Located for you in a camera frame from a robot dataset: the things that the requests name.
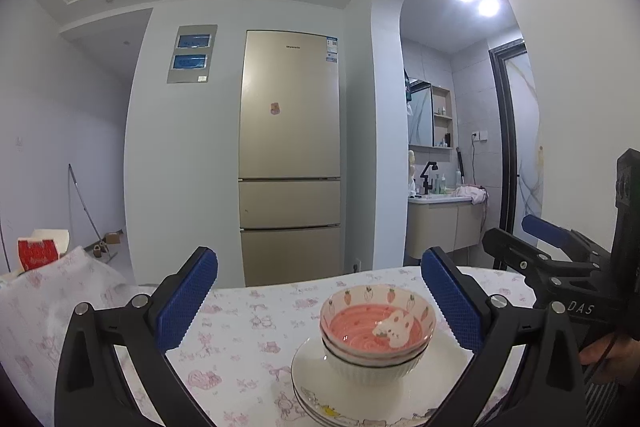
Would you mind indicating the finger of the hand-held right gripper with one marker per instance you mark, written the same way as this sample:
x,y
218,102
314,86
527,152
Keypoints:
x,y
515,252
545,228

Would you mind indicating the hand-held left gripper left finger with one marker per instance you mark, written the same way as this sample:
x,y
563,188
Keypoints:
x,y
187,302

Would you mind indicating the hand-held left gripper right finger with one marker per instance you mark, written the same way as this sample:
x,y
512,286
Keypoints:
x,y
455,302

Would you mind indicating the pink strawberry rabbit bowl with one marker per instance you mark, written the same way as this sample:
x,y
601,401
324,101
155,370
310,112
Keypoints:
x,y
327,346
360,322

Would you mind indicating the white ribbed bowl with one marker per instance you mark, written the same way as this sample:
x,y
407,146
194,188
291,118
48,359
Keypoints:
x,y
375,369

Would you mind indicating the white cartoon cat plate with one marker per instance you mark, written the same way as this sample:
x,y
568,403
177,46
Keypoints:
x,y
310,367

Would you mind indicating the white plate with black lettering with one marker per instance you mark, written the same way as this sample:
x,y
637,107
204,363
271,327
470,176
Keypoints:
x,y
325,408

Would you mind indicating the person's right forearm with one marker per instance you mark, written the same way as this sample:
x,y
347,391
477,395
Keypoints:
x,y
602,399

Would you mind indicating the person's right hand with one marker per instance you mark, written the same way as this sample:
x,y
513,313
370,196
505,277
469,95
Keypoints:
x,y
617,354

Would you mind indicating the pink printed white tablecloth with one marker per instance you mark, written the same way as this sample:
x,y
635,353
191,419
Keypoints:
x,y
250,322

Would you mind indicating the pink towel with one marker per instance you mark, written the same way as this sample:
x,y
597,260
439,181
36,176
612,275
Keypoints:
x,y
470,193

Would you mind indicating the beige bathroom vanity cabinet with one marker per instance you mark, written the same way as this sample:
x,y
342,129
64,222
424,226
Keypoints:
x,y
440,227

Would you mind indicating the marbled glass door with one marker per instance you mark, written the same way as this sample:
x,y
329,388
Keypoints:
x,y
527,142

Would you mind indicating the small cardboard box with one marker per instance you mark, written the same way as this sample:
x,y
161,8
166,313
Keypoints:
x,y
113,238

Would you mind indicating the green bottle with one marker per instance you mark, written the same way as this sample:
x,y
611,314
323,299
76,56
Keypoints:
x,y
440,183

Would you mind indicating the pair of slippers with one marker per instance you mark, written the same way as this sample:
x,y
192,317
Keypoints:
x,y
100,248

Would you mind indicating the black hanging wand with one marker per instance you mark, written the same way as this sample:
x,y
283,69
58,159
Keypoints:
x,y
459,164

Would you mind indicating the black faucet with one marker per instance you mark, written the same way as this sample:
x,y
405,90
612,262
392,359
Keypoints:
x,y
426,182

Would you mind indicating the blond doll figure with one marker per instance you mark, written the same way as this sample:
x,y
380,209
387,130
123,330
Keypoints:
x,y
412,172

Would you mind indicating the metal pole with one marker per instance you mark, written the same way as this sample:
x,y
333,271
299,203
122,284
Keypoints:
x,y
82,202

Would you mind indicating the red and white carton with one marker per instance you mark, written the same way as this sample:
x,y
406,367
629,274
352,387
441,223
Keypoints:
x,y
40,252

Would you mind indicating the bathroom mirror cabinet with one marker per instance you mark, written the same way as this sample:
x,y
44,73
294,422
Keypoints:
x,y
422,114

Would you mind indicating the beige refrigerator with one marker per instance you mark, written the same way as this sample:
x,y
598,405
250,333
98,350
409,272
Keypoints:
x,y
290,157

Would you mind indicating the pink fridge magnet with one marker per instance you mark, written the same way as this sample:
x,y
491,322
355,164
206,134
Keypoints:
x,y
274,108

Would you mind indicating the black door frame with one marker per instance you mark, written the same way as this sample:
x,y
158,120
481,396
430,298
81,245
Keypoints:
x,y
502,132

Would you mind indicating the white bathroom wall socket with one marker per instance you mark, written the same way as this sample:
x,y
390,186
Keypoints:
x,y
480,135

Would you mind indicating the grey wall electrical panel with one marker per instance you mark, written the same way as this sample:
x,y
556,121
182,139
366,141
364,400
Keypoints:
x,y
192,54

